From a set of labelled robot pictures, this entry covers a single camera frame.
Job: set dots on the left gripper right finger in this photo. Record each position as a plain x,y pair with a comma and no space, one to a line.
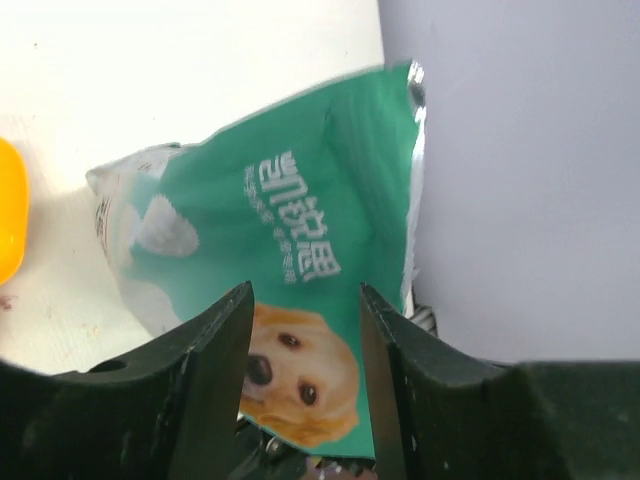
437,413

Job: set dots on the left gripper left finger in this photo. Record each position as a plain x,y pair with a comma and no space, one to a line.
165,410

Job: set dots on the yellow plastic scoop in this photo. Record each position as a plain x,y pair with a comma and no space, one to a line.
14,210

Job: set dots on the green pet food bag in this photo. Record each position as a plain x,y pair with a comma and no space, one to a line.
307,200

